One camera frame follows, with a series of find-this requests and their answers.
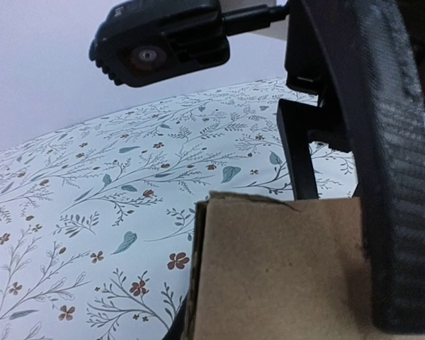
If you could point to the floral patterned table mat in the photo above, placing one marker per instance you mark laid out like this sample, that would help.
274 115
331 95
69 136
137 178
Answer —
97 219

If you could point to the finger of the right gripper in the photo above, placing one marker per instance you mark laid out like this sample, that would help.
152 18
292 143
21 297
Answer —
294 121

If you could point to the brown cardboard box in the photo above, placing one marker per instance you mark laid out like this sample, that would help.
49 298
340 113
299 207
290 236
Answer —
266 269

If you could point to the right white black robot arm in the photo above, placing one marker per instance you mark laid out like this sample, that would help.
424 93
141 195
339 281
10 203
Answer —
358 58

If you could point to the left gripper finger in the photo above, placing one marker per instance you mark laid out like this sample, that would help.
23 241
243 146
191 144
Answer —
176 330

